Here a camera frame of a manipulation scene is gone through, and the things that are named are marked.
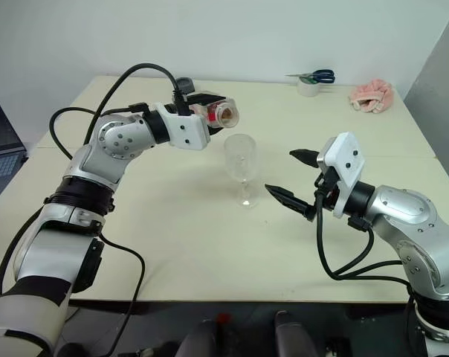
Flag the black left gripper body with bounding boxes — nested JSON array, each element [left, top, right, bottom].
[[165, 94, 207, 118]]

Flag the pink cloth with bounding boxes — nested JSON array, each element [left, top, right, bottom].
[[349, 77, 396, 115]]

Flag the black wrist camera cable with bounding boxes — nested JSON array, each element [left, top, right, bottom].
[[83, 62, 192, 147], [314, 185, 415, 295]]

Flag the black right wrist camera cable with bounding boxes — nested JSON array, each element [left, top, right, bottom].
[[314, 185, 415, 295]]

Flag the dark grey laptop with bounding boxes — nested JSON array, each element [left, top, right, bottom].
[[0, 85, 29, 208]]

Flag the clear wine glass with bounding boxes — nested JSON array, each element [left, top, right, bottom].
[[223, 133, 259, 209]]

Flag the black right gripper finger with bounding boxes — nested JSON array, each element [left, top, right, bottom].
[[264, 183, 310, 219], [289, 147, 321, 169]]

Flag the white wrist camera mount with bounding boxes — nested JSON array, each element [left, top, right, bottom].
[[316, 132, 367, 219], [153, 102, 211, 152]]

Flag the blue handled scissors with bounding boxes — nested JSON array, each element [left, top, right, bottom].
[[285, 68, 337, 85]]

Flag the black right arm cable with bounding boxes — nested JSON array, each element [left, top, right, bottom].
[[332, 217, 404, 278]]

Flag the white tape roll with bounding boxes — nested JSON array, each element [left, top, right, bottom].
[[297, 76, 321, 98]]

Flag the dark grey round object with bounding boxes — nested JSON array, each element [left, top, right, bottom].
[[175, 77, 194, 96]]

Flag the clear plastic bottle brown drink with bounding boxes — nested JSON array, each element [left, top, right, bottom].
[[189, 97, 240, 129]]

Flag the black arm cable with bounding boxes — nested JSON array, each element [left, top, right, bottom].
[[332, 217, 404, 278], [0, 208, 45, 298], [49, 103, 151, 160], [97, 234, 146, 357]]

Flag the black left wrist camera cable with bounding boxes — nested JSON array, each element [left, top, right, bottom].
[[83, 62, 192, 147]]

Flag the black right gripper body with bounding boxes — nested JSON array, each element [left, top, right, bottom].
[[303, 168, 340, 223]]

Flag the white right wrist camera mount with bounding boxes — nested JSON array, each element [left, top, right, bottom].
[[316, 132, 367, 219]]

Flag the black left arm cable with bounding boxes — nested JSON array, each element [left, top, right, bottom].
[[97, 234, 146, 357], [49, 103, 151, 160], [0, 208, 45, 298]]

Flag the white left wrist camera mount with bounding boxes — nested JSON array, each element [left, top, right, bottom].
[[153, 102, 211, 152]]

